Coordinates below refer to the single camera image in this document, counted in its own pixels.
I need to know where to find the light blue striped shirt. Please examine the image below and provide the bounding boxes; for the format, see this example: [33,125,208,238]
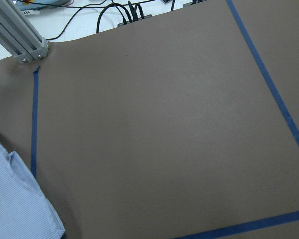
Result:
[0,143,65,239]

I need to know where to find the aluminium frame post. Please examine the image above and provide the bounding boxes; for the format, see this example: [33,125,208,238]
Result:
[0,0,49,64]

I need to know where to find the orange black usb hub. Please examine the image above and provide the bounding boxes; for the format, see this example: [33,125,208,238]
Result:
[117,1,152,27]

